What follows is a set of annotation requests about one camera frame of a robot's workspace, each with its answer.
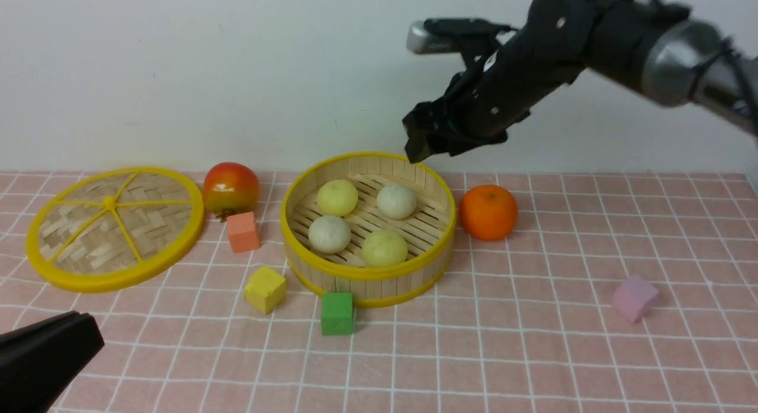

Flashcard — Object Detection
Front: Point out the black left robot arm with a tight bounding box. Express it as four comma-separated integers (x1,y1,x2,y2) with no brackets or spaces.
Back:
1,311,105,412

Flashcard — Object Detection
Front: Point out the yellow cube block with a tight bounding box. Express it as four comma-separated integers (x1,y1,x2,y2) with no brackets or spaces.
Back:
243,265,287,315

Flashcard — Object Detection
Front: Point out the salmon pink cube block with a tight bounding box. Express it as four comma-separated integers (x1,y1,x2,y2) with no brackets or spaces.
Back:
226,212,262,254

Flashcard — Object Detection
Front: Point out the white bun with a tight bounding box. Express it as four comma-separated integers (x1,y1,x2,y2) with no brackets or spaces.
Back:
376,184,417,220
308,215,352,255

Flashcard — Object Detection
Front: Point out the orange tangerine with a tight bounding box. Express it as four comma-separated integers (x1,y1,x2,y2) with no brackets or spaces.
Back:
458,184,519,241

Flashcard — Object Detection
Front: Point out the green cube block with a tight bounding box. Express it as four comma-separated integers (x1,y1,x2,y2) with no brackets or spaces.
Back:
320,292,355,337

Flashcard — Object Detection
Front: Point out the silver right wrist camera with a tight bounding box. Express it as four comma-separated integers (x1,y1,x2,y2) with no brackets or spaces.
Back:
406,18,511,55

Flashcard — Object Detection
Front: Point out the red orange persimmon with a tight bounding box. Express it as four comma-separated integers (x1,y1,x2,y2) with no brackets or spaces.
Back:
201,162,261,222

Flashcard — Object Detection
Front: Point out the bamboo steamer tray yellow rim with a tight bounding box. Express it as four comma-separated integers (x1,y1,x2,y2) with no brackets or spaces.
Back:
281,152,457,308

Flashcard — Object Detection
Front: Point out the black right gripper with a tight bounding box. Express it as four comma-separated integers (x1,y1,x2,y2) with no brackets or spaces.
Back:
402,33,585,164

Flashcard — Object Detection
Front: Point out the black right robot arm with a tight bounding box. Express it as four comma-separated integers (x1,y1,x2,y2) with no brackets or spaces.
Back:
403,0,756,164

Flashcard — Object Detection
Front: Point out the bamboo steamer lid yellow rim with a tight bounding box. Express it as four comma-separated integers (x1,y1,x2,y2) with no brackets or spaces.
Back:
26,167,205,293

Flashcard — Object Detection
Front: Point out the yellow bun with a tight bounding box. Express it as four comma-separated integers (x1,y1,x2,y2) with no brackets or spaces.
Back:
316,179,358,217
362,229,409,267

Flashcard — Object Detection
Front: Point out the pink checkered tablecloth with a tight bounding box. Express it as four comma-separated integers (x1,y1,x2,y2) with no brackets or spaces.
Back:
1,170,757,412

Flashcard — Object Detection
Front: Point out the pink purple block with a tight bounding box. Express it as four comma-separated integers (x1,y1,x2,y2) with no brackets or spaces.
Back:
611,275,660,324

